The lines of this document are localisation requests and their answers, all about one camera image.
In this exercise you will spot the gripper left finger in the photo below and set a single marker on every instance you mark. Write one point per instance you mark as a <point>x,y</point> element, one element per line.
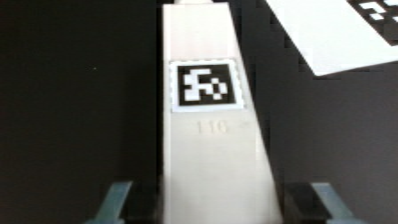
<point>128,204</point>

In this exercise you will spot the fiducial marker sheet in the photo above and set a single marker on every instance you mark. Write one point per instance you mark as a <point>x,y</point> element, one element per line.
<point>343,31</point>

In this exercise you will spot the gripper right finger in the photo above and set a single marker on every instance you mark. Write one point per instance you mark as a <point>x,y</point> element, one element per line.
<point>313,204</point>

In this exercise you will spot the white desk leg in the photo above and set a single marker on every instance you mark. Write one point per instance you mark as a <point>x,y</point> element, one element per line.
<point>219,188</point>

